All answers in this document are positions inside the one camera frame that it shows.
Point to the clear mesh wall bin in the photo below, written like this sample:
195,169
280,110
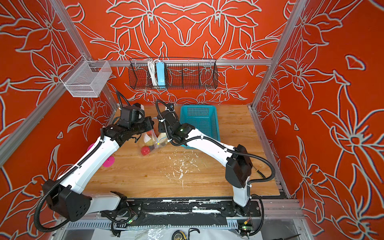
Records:
87,79

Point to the black wire wall basket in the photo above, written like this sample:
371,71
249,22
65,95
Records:
180,73

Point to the clear zip top bag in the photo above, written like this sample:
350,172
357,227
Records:
150,139

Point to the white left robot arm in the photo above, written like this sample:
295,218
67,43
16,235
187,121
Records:
64,195

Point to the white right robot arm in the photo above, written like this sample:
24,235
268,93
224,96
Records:
236,160

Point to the dark red apple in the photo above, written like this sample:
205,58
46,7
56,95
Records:
145,150

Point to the pink plastic goblet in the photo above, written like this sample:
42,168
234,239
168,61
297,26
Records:
108,162

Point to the teal plastic basket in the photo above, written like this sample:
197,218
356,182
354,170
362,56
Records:
203,118

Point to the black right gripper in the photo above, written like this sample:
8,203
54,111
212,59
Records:
160,126

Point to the light blue power strip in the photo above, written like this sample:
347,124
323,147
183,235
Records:
160,67

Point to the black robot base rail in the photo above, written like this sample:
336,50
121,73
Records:
219,212

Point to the yellow black tape measure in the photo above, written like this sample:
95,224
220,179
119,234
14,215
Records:
179,235

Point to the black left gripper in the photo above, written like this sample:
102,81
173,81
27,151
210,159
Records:
150,123

